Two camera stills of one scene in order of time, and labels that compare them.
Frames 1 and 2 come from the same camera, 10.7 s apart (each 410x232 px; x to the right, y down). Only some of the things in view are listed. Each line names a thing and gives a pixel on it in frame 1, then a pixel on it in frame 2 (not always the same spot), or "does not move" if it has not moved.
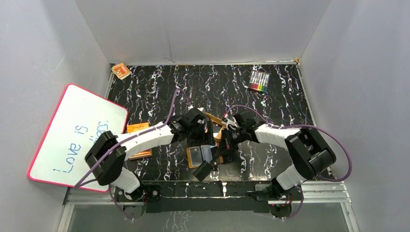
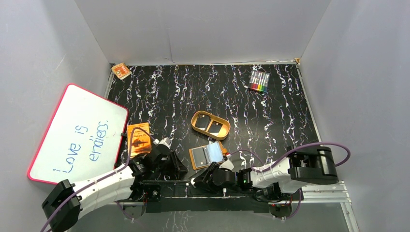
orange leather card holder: [197, 156] does not move
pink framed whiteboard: [81, 116] does not move
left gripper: [203, 144] -> [172, 159]
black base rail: [212, 195] does not move
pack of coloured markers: [259, 81] does not move
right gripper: [226, 143] -> [203, 179]
